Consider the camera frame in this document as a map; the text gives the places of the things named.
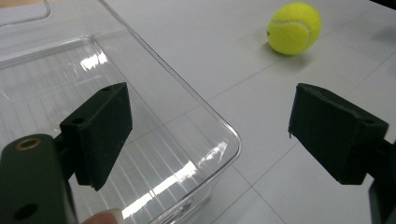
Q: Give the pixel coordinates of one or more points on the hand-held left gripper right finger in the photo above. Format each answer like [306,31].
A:
[333,137]

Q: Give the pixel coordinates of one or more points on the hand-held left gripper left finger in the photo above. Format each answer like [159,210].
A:
[99,133]

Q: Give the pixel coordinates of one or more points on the clear plastic container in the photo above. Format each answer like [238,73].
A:
[174,130]

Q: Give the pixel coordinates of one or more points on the yellow tennis ball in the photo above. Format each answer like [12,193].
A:
[294,28]

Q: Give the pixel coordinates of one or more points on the clear plastic lid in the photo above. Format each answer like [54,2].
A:
[21,12]

